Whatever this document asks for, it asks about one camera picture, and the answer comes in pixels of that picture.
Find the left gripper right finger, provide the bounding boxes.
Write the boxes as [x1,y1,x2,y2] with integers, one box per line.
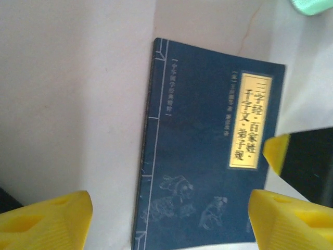
[247,189,333,250]

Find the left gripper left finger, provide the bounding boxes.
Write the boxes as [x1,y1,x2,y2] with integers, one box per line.
[0,190,94,250]

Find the dark blue Chinese book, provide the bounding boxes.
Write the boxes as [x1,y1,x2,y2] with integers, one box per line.
[131,37,287,250]

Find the mint green pencil case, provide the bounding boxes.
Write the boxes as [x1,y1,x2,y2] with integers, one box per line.
[288,0,333,17]

